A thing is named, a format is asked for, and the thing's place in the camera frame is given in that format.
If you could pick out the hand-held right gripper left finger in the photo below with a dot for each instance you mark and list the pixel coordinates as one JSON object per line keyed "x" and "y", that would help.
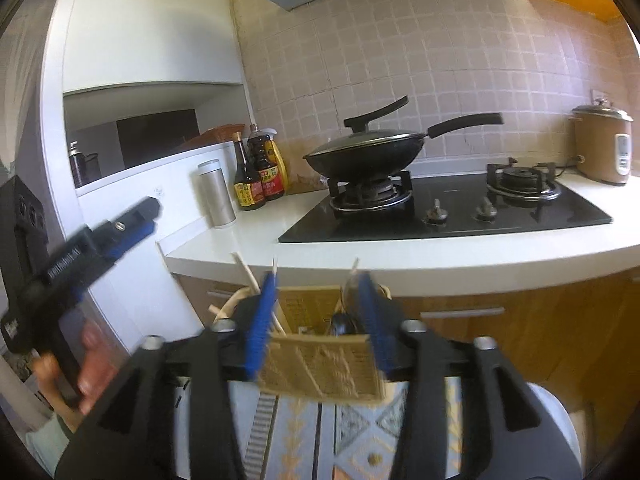
{"x": 260, "y": 330}

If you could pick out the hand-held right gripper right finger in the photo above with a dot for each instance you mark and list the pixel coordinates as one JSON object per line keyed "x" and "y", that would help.
{"x": 375, "y": 330}

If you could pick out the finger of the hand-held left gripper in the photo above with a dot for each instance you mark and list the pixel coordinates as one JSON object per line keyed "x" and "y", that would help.
{"x": 140, "y": 212}
{"x": 127, "y": 242}

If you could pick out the wooden chopstick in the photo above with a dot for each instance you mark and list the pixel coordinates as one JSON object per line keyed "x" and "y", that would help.
{"x": 275, "y": 267}
{"x": 245, "y": 275}
{"x": 214, "y": 312}

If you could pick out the tan woven utensil basket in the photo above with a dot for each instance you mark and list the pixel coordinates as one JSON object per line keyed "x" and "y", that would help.
{"x": 325, "y": 365}

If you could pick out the person's left hand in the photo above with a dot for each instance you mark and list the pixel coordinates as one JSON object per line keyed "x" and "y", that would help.
{"x": 100, "y": 365}

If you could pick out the dark thermos bottle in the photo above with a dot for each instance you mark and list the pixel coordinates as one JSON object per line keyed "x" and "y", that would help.
{"x": 80, "y": 165}

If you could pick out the steel canister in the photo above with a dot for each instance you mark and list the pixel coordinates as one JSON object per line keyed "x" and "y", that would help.
{"x": 217, "y": 195}

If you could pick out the white kitchen countertop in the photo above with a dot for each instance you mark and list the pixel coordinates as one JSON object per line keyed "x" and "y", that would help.
{"x": 450, "y": 265}

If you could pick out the brown woven tray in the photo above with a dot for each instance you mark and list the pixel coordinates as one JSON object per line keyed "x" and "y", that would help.
{"x": 215, "y": 135}

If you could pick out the dark soy sauce bottle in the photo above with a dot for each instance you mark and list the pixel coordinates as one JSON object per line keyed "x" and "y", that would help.
{"x": 248, "y": 185}

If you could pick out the dark sauce bottle red label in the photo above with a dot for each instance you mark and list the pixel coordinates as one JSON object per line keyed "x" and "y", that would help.
{"x": 265, "y": 165}

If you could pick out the black glass gas stove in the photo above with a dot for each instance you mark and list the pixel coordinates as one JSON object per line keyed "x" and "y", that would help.
{"x": 450, "y": 215}

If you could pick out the yellow oil bottle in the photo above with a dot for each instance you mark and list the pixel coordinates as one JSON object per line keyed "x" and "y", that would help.
{"x": 279, "y": 160}

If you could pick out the wooden cabinet door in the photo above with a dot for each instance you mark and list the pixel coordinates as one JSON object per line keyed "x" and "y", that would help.
{"x": 525, "y": 350}

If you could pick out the black wok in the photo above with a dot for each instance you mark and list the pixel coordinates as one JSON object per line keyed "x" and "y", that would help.
{"x": 370, "y": 160}

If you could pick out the black wok lid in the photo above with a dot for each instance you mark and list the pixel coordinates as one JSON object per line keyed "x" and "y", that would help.
{"x": 365, "y": 137}

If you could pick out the brown rice cooker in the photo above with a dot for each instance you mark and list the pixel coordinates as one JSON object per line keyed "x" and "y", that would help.
{"x": 602, "y": 145}

